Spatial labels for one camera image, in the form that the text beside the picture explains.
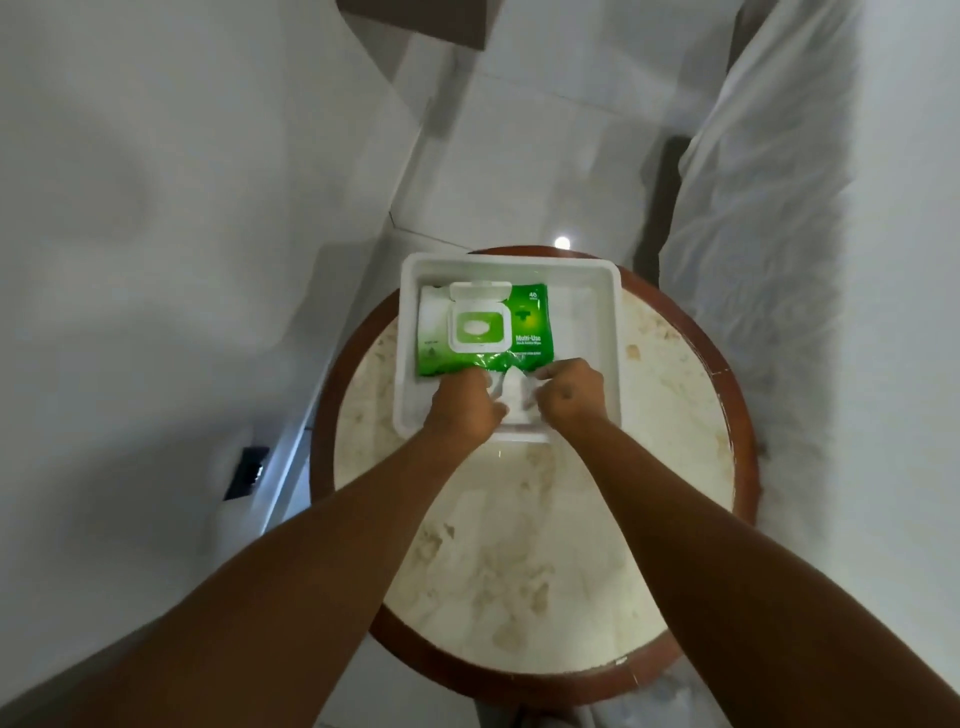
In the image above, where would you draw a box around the person's left hand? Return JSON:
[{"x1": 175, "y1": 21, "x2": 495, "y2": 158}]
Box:
[{"x1": 423, "y1": 366, "x2": 509, "y2": 451}]

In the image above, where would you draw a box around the black wall socket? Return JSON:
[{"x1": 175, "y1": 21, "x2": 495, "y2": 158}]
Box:
[{"x1": 223, "y1": 446, "x2": 271, "y2": 502}]

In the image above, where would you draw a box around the green wet wipes packet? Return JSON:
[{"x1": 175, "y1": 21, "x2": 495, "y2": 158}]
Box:
[{"x1": 415, "y1": 280, "x2": 555, "y2": 378}]

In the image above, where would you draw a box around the white plastic tray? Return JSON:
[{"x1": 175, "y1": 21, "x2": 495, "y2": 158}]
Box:
[{"x1": 392, "y1": 252, "x2": 624, "y2": 444}]

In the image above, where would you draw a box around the white wet wipe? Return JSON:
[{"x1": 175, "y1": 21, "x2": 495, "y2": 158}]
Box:
[{"x1": 486, "y1": 366, "x2": 547, "y2": 430}]

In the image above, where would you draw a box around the person's right forearm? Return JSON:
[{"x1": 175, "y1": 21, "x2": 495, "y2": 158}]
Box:
[{"x1": 558, "y1": 414, "x2": 960, "y2": 728}]

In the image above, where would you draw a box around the round marble side table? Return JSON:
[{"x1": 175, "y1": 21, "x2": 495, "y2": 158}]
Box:
[{"x1": 309, "y1": 245, "x2": 761, "y2": 708}]

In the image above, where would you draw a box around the person's left forearm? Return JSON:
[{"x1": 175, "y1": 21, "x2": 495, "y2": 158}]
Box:
[{"x1": 45, "y1": 424, "x2": 481, "y2": 728}]

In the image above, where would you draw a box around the person's right hand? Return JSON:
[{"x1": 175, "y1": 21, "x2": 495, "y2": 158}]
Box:
[{"x1": 532, "y1": 357, "x2": 609, "y2": 433}]

